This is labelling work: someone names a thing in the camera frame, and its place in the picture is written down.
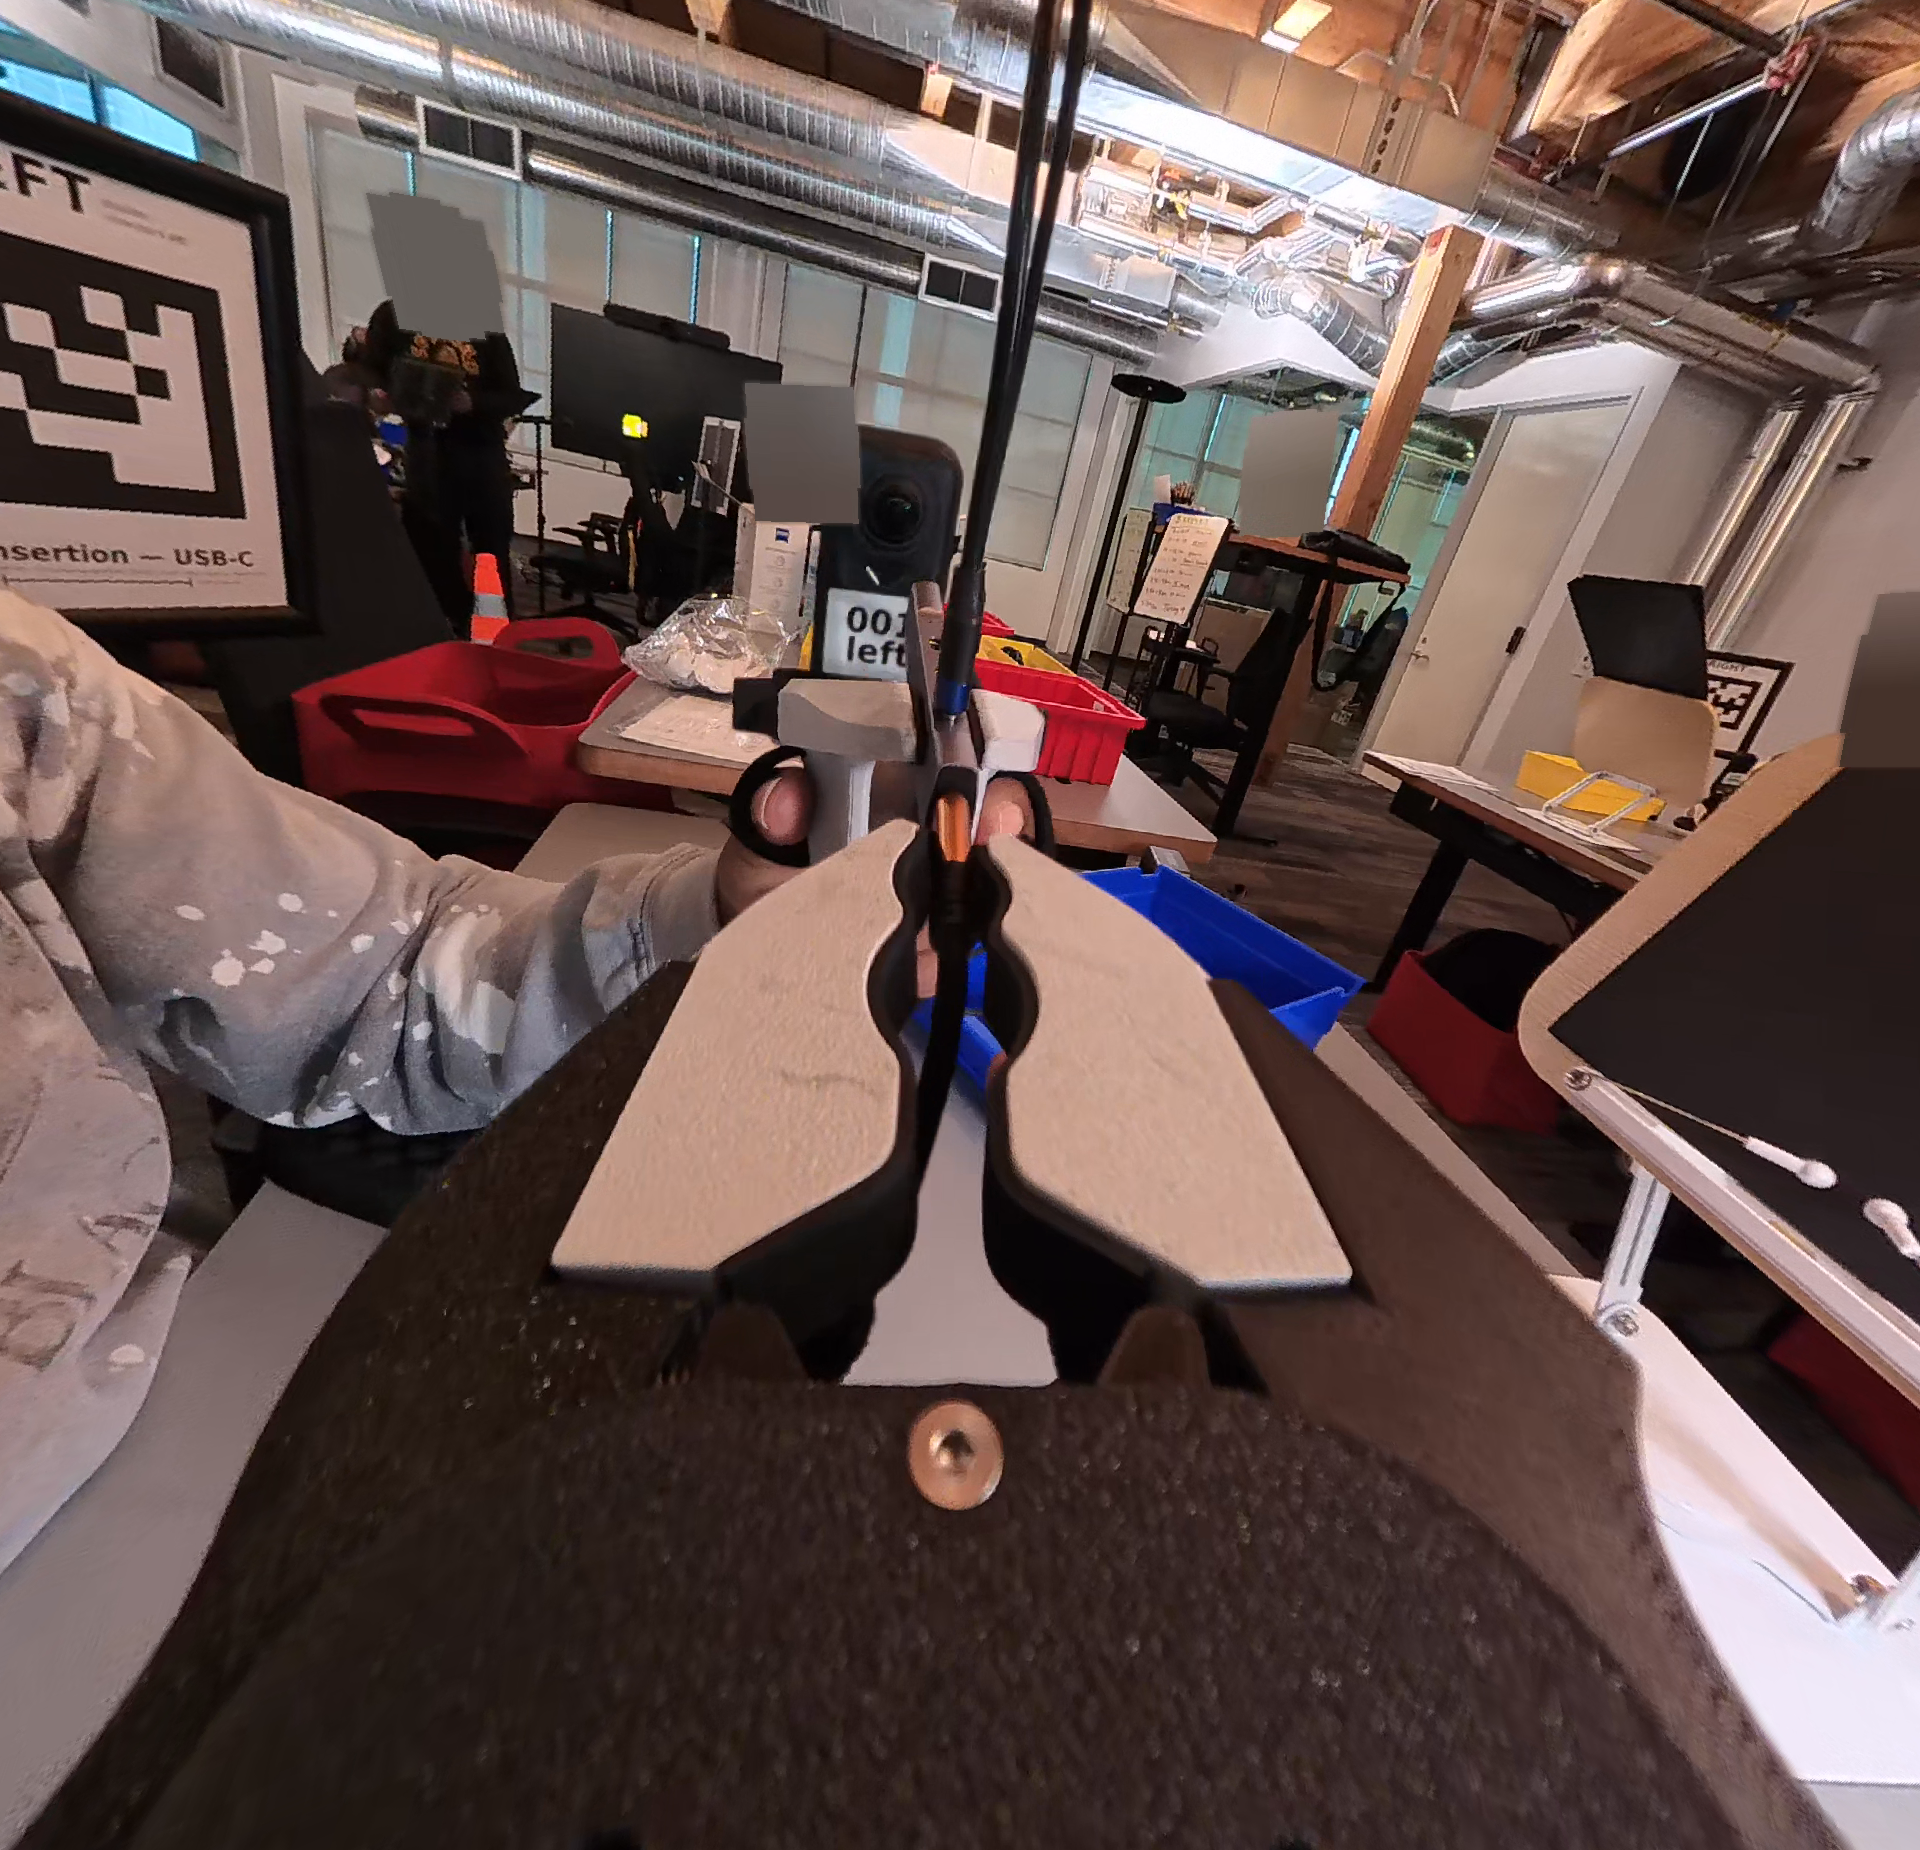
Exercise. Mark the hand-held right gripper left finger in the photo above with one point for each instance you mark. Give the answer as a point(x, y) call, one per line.
point(735, 1114)

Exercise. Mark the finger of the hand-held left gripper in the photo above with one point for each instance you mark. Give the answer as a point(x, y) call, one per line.
point(1010, 737)
point(843, 719)

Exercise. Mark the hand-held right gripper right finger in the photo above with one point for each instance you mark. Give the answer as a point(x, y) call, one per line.
point(1169, 1114)

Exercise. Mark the blue plastic bin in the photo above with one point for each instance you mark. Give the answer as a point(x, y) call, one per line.
point(1226, 948)

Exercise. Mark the person's left forearm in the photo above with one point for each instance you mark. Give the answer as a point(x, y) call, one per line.
point(375, 948)

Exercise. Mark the person's left hand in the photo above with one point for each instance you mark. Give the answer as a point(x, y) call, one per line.
point(776, 818)

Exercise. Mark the long red ribbed bin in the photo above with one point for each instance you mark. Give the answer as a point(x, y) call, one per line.
point(1070, 726)

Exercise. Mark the yellow plastic bin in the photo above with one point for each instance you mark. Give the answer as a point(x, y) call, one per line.
point(1577, 779)
point(1026, 655)

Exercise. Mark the white carton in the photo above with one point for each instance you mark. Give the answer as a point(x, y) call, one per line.
point(776, 575)

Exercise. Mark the clear plastic bag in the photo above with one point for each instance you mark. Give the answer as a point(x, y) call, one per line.
point(707, 647)

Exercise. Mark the black office chair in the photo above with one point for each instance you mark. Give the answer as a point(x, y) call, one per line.
point(1198, 719)

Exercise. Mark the whiteboard with writing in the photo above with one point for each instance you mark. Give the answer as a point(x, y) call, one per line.
point(1179, 569)

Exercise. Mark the black monitor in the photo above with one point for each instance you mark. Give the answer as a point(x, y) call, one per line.
point(646, 380)

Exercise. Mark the black floor lamp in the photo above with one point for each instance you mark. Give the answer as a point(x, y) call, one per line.
point(1152, 383)

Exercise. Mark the wooden standing desk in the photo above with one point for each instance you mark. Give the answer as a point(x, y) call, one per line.
point(1292, 551)

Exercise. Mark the orange traffic cone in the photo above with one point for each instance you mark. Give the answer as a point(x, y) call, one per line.
point(488, 609)

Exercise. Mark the red tote bag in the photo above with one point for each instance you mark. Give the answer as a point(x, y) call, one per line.
point(451, 737)

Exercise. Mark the black mesh cushion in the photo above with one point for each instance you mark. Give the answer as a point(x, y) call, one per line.
point(328, 1161)

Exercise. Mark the black-legged desk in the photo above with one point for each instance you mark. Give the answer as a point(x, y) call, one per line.
point(1500, 818)

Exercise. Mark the wooden pillar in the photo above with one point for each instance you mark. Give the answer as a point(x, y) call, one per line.
point(1403, 380)

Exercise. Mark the white door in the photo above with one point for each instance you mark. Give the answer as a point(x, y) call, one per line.
point(1533, 575)

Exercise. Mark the black panel on wooden board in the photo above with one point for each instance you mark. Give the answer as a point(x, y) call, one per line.
point(1641, 636)
point(1770, 978)

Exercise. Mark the framed black-white tag sign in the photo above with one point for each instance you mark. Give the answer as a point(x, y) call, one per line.
point(133, 559)
point(1744, 697)

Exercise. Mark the silver ventilation duct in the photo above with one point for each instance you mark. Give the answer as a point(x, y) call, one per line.
point(1646, 313)
point(451, 66)

